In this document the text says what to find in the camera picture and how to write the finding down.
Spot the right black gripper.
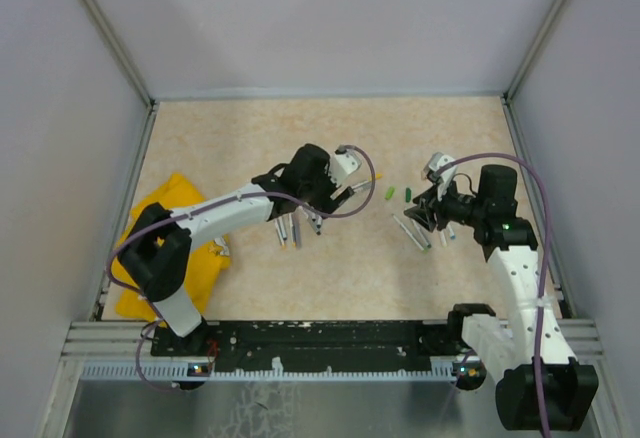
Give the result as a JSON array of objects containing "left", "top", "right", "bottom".
[{"left": 405, "top": 175, "right": 487, "bottom": 231}]

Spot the green end marker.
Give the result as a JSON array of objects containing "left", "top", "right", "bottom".
[{"left": 415, "top": 225, "right": 432, "bottom": 249}]

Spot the grey cap marker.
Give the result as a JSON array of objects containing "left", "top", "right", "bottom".
[{"left": 391, "top": 214, "right": 425, "bottom": 252}]

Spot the light blue marker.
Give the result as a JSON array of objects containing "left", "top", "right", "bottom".
[{"left": 439, "top": 224, "right": 456, "bottom": 247}]

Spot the yellow cap white marker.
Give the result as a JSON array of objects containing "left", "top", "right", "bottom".
[{"left": 348, "top": 174, "right": 382, "bottom": 193}]

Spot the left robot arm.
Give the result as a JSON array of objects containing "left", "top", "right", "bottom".
[{"left": 115, "top": 144, "right": 361, "bottom": 355}]

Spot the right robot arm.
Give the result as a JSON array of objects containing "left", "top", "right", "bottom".
[{"left": 404, "top": 154, "right": 599, "bottom": 435}]

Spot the blue cap long marker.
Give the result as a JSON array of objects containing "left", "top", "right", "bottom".
[{"left": 300, "top": 208, "right": 323, "bottom": 236}]

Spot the yellow marker left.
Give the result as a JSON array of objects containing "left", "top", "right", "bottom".
[{"left": 275, "top": 218, "right": 287, "bottom": 249}]

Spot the yellow snoopy t-shirt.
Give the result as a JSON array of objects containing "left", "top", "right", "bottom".
[{"left": 104, "top": 172, "right": 234, "bottom": 317}]

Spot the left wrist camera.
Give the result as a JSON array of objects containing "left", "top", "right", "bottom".
[{"left": 329, "top": 146, "right": 362, "bottom": 185}]

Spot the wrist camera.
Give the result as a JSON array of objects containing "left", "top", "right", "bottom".
[
  {"left": 329, "top": 146, "right": 362, "bottom": 185},
  {"left": 421, "top": 152, "right": 457, "bottom": 199}
]

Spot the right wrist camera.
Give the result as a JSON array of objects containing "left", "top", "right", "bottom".
[{"left": 421, "top": 152, "right": 457, "bottom": 199}]

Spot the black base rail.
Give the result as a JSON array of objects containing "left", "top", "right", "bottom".
[{"left": 151, "top": 320, "right": 469, "bottom": 373}]

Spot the grey slotted cable duct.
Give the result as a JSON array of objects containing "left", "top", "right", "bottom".
[{"left": 79, "top": 360, "right": 466, "bottom": 383}]

